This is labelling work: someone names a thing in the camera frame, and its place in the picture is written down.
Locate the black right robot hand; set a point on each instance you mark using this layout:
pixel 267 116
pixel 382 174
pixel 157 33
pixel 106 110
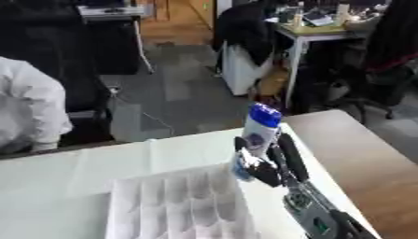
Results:
pixel 288 155

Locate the white bottle with blue cap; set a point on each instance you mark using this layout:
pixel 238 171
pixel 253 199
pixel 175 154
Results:
pixel 261 130

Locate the white compartment box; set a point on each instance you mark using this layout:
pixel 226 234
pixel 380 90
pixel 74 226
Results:
pixel 179 205

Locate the white cabinet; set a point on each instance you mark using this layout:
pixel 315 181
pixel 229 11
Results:
pixel 242 71

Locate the white desk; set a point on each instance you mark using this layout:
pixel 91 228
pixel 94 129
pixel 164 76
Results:
pixel 321 34

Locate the black garment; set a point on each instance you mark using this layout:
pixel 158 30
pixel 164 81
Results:
pixel 245 28

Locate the black chair with red trim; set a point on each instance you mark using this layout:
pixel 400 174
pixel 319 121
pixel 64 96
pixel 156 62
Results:
pixel 386 62

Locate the white table with black base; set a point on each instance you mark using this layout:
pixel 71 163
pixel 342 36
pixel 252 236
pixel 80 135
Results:
pixel 117 34

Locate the black office chair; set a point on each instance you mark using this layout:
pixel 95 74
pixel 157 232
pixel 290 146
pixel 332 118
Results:
pixel 81 90

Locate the person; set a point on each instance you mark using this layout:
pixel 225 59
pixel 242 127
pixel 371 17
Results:
pixel 27 105

